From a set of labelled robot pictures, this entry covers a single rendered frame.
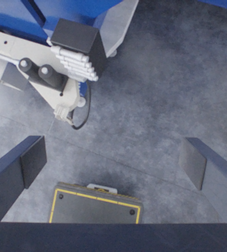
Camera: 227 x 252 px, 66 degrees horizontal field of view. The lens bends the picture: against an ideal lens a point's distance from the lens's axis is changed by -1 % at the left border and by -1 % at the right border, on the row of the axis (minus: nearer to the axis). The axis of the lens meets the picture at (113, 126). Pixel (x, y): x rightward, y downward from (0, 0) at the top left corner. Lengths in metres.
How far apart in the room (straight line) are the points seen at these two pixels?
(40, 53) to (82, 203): 1.06
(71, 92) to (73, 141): 0.88
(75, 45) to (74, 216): 1.20
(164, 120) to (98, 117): 0.63
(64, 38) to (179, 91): 1.31
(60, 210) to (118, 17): 1.34
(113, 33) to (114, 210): 1.17
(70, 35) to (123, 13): 0.40
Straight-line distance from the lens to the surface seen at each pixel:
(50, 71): 0.87
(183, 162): 0.16
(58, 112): 0.94
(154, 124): 1.70
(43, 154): 0.16
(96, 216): 1.47
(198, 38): 2.08
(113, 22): 1.03
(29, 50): 1.15
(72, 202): 1.49
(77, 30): 0.73
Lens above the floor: 1.67
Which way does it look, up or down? 81 degrees down
